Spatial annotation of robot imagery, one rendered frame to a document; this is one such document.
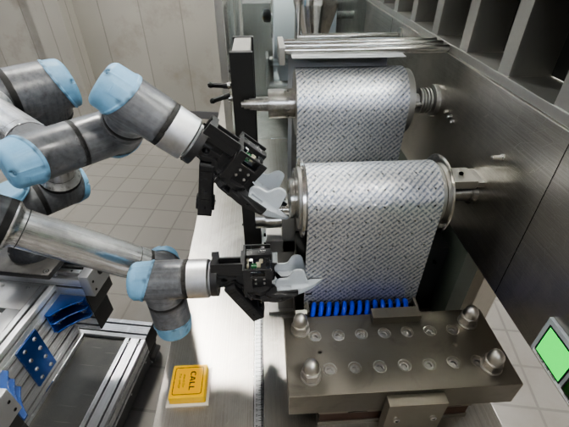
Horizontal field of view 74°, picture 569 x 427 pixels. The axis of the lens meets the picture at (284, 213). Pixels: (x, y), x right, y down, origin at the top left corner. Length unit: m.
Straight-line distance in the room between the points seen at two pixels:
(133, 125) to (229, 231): 0.65
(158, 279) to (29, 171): 0.27
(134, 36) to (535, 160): 3.99
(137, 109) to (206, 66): 3.55
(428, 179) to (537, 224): 0.17
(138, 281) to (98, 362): 1.13
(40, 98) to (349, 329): 0.82
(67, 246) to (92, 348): 1.12
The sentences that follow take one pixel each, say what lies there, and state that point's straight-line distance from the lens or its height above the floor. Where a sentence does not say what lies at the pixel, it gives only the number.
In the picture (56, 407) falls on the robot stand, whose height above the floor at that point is 0.21.
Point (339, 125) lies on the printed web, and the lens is 0.84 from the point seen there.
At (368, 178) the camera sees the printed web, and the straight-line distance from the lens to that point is 0.67.
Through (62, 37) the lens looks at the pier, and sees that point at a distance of 4.46.
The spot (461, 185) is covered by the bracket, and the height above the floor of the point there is 1.28.
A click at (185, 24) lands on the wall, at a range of 4.10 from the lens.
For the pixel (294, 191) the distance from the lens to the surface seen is 0.67.
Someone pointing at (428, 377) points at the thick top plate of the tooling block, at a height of 1.03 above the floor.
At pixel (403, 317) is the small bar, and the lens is 0.79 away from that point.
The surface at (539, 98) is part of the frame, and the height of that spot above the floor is 1.45.
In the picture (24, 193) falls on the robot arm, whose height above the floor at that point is 1.04.
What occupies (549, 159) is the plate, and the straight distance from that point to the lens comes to 0.64.
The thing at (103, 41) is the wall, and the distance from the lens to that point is 4.49.
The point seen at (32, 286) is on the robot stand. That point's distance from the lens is 1.48.
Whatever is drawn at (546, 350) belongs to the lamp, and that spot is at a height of 1.18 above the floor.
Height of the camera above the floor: 1.65
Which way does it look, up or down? 37 degrees down
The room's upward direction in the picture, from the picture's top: straight up
